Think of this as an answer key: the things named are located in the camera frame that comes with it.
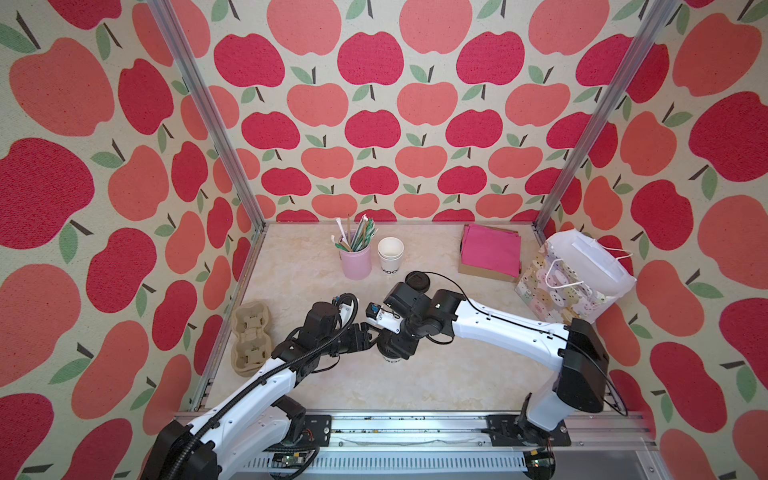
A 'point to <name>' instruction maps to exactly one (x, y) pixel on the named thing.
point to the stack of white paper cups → (390, 251)
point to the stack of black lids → (418, 280)
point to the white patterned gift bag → (572, 277)
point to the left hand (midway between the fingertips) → (382, 339)
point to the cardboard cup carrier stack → (252, 350)
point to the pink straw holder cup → (357, 265)
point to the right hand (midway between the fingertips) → (399, 335)
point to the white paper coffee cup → (393, 360)
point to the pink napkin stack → (494, 250)
